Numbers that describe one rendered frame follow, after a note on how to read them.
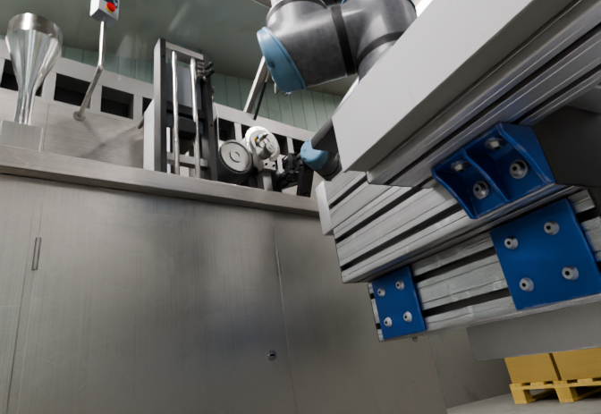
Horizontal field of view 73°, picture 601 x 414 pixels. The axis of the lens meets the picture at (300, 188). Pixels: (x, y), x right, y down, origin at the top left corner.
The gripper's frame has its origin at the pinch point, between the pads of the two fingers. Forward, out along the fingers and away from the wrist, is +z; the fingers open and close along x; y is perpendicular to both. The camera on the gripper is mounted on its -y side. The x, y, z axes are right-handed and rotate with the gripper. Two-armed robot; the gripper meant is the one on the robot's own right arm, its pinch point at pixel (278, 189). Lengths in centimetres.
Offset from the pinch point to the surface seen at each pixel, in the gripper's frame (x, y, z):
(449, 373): -270, -83, 134
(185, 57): 40, 33, -14
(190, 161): 40.2, -4.5, -14.3
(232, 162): 19.8, 5.6, -2.4
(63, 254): 71, -37, -29
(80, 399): 67, -60, -29
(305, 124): -169, 171, 157
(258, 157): 11.3, 7.2, -6.2
